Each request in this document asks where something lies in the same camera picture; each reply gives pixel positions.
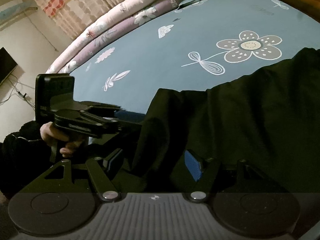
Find person's left hand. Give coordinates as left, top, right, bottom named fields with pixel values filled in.
left=40, top=122, right=85, bottom=158

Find black sweatpants with drawstring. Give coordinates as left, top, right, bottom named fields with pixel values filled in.
left=120, top=47, right=320, bottom=196

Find black wall television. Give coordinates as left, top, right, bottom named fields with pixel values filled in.
left=0, top=47, right=18, bottom=85

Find wall cables and plug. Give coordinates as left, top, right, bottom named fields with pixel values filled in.
left=0, top=73, right=36, bottom=110

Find blue patterned bed sheet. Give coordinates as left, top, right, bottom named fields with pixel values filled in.
left=72, top=0, right=319, bottom=113

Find purple floral folded quilt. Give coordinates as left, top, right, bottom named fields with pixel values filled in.
left=58, top=0, right=183, bottom=74

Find white floral folded quilt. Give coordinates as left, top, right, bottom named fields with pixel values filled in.
left=46, top=0, right=155, bottom=74

